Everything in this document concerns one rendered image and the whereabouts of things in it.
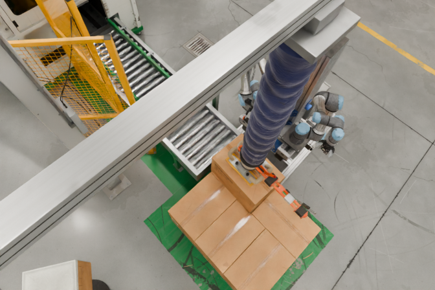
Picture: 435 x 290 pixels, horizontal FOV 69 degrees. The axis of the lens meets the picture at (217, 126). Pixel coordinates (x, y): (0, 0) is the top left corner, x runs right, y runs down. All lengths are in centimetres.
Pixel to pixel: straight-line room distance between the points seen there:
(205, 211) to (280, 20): 252
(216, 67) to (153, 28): 432
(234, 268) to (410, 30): 465
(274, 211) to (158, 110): 266
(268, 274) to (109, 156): 266
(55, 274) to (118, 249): 108
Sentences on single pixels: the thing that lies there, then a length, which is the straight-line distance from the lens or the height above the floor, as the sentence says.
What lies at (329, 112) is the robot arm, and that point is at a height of 153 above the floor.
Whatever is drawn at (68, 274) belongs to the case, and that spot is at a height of 102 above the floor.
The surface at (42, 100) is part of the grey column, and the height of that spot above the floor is 202.
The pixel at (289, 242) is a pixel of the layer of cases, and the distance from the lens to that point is 340.
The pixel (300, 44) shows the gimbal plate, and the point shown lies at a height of 287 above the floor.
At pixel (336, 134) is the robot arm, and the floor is 187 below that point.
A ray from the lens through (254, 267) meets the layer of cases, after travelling 332.
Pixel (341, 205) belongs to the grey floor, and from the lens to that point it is 425.
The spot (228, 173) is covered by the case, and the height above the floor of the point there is 94.
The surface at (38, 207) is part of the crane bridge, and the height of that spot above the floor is 305.
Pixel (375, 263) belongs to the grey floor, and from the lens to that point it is 429.
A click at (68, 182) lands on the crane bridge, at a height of 305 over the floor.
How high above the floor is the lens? 382
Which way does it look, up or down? 64 degrees down
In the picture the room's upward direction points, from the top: 6 degrees clockwise
